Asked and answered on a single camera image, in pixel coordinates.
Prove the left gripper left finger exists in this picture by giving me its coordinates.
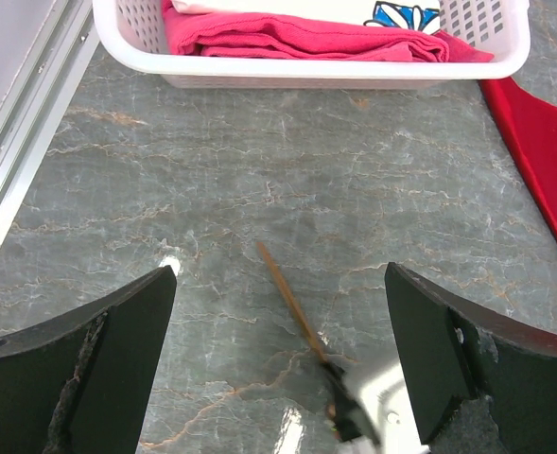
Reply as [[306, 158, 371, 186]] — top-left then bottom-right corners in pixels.
[[0, 266, 176, 453]]

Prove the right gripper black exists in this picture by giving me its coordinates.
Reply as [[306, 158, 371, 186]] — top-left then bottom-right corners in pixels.
[[320, 325, 430, 454]]

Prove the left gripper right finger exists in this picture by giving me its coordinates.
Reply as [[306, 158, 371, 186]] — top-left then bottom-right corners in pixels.
[[385, 263, 557, 453]]

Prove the red cloth napkin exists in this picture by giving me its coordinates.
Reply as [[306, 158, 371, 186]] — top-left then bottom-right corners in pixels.
[[479, 78, 557, 241]]

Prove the white folded shirt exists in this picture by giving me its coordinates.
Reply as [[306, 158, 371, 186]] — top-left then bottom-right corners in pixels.
[[171, 0, 442, 35]]

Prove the white plastic basket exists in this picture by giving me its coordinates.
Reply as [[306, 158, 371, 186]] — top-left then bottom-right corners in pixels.
[[93, 1, 531, 90]]

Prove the pink folded towel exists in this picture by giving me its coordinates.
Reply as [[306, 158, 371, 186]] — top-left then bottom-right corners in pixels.
[[162, 1, 494, 63]]

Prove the aluminium frame rail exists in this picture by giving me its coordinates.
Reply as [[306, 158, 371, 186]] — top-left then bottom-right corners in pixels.
[[0, 1, 99, 247]]

